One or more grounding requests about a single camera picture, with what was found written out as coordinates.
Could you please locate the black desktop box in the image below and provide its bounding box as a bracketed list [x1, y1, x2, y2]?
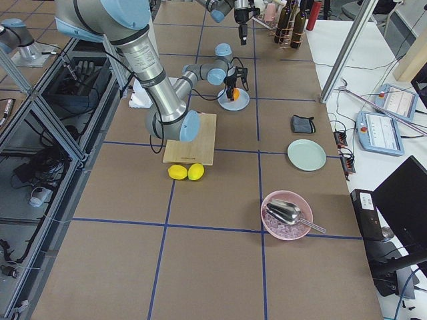
[350, 189, 384, 241]

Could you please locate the yellow lemon by board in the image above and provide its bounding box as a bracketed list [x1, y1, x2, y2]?
[167, 164, 188, 180]

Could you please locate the yellow lemon near edge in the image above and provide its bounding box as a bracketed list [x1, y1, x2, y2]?
[187, 163, 205, 181]

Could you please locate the dark green wine bottle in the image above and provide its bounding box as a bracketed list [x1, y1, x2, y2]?
[290, 0, 307, 49]

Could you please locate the teach pendant tablet far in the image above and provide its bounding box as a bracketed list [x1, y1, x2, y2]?
[375, 84, 419, 121]

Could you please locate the grey folded cloth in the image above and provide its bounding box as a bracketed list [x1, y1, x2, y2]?
[290, 115, 316, 134]

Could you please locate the aluminium frame post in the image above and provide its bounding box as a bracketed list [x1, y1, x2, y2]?
[320, 0, 378, 104]

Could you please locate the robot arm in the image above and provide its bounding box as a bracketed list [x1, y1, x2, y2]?
[55, 1, 247, 141]
[196, 0, 261, 45]

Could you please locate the metal ice scoop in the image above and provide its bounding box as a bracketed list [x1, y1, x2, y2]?
[266, 199, 326, 234]

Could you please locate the orange fruit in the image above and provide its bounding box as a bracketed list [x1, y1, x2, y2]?
[232, 88, 240, 101]

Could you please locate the black computer monitor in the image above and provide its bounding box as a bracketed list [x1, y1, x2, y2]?
[372, 155, 427, 257]

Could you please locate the white wire cup rack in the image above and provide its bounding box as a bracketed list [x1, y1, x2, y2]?
[253, 3, 276, 31]

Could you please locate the teach pendant tablet near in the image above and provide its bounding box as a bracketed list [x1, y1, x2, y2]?
[356, 111, 404, 157]

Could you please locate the teach pendant tablet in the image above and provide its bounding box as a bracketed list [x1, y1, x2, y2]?
[356, 111, 404, 157]
[375, 84, 419, 121]

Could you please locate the reacher grabber stick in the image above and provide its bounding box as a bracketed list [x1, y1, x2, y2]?
[340, 78, 427, 137]

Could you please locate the pink cup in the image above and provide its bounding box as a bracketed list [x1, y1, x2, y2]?
[264, 3, 276, 23]

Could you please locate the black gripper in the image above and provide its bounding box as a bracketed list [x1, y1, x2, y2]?
[224, 67, 248, 101]
[234, 7, 261, 45]

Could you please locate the pink bowl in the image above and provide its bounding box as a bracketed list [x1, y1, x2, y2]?
[261, 190, 313, 241]

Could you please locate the copper wire bottle rack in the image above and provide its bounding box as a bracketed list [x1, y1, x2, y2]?
[275, 11, 306, 49]

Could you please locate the light green plate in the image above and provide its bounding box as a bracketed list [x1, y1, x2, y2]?
[287, 139, 326, 171]

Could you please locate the light blue plate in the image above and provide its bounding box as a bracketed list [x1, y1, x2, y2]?
[217, 88, 250, 111]

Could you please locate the wooden cutting board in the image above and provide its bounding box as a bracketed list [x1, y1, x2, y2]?
[163, 113, 217, 166]

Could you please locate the red bottle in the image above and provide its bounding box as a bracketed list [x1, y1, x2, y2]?
[306, 1, 323, 31]

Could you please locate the clear ice cubes pile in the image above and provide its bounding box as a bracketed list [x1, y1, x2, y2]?
[263, 210, 310, 239]

